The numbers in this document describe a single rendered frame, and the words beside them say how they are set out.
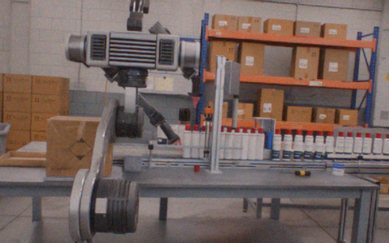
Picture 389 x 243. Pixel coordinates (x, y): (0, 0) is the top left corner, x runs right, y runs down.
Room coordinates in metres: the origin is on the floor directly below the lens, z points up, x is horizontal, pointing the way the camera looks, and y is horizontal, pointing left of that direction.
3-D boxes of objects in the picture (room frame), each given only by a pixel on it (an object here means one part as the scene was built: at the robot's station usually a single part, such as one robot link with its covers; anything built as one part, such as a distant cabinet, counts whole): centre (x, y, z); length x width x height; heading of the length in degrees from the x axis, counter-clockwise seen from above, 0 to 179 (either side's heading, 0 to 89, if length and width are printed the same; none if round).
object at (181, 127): (2.62, 0.09, 1.03); 0.09 x 0.09 x 0.30
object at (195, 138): (2.36, 0.01, 0.98); 0.05 x 0.05 x 0.20
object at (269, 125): (2.54, -0.43, 1.01); 0.14 x 0.13 x 0.26; 101
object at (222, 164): (2.36, -0.04, 0.85); 1.65 x 0.11 x 0.05; 101
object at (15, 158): (2.17, 0.94, 0.85); 0.30 x 0.26 x 0.04; 101
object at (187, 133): (2.35, 0.06, 0.98); 0.05 x 0.05 x 0.20
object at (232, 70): (2.30, -0.16, 1.38); 0.17 x 0.10 x 0.19; 157
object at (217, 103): (2.23, -0.11, 1.16); 0.04 x 0.04 x 0.67; 11
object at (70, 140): (1.92, 0.58, 0.99); 0.30 x 0.24 x 0.27; 101
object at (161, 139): (2.87, 0.20, 0.95); 0.20 x 0.20 x 0.14
